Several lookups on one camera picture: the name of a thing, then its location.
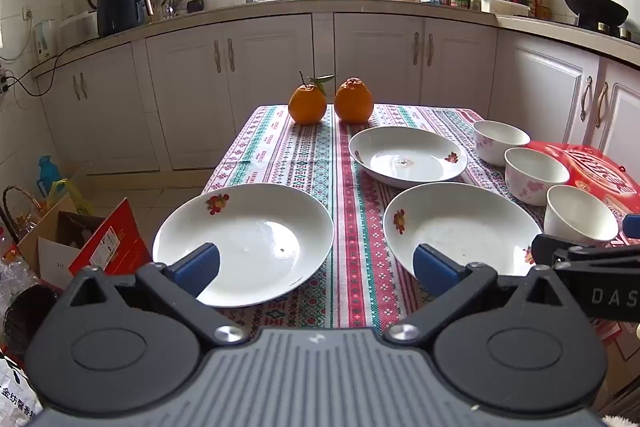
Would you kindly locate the kitchen countertop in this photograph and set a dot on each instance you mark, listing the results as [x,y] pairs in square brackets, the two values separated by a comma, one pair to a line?
[350,5]

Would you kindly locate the bumpy orange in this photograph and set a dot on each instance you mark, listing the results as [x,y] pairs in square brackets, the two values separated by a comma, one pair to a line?
[353,102]

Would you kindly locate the dark blue air fryer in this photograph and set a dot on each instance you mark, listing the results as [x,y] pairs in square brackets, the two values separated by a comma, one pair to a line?
[120,4]

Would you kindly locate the red cardboard box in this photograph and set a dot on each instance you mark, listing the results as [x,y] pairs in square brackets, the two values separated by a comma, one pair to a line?
[107,242]

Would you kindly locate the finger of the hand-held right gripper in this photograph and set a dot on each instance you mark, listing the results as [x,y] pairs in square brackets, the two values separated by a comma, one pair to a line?
[632,226]
[545,249]

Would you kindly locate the white kitchen cabinets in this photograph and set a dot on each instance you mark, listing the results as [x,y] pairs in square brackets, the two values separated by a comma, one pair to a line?
[190,97]

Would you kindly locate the white printed rice bag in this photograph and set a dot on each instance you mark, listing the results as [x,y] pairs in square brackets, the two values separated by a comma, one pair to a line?
[15,397]

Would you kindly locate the white plastic tray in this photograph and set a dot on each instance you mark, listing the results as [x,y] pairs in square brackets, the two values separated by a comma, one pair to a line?
[500,6]

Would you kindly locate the yellow oil bottle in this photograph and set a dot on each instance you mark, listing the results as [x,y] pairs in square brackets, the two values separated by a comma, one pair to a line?
[541,2]

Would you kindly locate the white pink floral bowl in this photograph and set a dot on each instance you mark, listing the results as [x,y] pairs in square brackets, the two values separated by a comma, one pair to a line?
[500,142]
[580,214]
[535,172]

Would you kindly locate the orange with leaf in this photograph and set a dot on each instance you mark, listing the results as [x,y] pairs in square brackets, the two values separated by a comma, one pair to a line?
[307,104]

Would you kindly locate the wicker basket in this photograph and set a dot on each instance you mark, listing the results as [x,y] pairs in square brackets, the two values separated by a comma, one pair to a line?
[27,222]

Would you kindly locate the brown cardboard box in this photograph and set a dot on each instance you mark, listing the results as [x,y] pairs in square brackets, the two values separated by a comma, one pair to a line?
[50,252]

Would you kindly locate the clear crumpled plastic bags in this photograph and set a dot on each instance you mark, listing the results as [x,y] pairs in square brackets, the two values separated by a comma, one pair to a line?
[15,267]

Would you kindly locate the yellow green bag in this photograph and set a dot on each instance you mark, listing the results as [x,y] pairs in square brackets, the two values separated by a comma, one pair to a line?
[75,202]

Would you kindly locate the gas stove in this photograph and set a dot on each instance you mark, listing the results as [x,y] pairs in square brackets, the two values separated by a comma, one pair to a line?
[612,31]

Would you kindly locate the blue thermos jug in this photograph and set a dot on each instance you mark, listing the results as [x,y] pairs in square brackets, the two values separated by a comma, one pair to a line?
[49,177]

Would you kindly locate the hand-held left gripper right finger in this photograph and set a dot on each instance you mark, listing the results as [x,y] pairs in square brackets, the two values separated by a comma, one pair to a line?
[435,271]

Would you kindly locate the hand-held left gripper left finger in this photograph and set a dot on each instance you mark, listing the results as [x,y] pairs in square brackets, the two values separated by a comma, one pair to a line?
[200,268]

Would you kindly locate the patterned red green tablecloth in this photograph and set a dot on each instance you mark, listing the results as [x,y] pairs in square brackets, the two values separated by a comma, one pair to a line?
[310,157]

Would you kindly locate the white electric kettle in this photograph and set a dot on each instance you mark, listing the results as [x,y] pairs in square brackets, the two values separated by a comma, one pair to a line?
[45,39]

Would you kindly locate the stained white floral plate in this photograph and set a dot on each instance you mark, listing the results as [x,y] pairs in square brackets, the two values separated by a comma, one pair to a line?
[407,157]

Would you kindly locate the white countertop appliance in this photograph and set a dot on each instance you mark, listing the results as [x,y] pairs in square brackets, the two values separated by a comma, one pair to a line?
[80,27]

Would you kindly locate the black trash bin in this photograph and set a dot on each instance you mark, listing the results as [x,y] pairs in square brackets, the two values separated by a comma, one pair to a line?
[30,322]

